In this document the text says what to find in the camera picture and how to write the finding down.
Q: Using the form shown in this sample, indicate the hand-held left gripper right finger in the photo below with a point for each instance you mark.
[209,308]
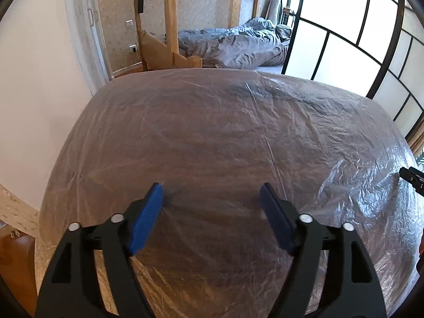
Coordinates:
[276,218]

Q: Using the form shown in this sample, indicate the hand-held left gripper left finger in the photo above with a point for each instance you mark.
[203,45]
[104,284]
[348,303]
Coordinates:
[147,218]

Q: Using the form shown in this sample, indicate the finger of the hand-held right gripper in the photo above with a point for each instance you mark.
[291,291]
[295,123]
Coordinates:
[414,177]

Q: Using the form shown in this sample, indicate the black framed frosted sliding door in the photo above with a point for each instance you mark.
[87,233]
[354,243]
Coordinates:
[410,82]
[331,56]

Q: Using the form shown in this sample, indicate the table with plastic cover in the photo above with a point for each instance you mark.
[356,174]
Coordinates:
[215,139]

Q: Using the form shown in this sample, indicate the grey duvet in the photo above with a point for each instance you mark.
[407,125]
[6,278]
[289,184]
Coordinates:
[238,46]

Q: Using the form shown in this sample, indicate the white wardrobe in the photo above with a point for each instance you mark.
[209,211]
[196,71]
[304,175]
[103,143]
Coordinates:
[86,39]

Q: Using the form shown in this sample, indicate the wooden bunk bed frame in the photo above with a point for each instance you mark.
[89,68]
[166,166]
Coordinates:
[170,13]

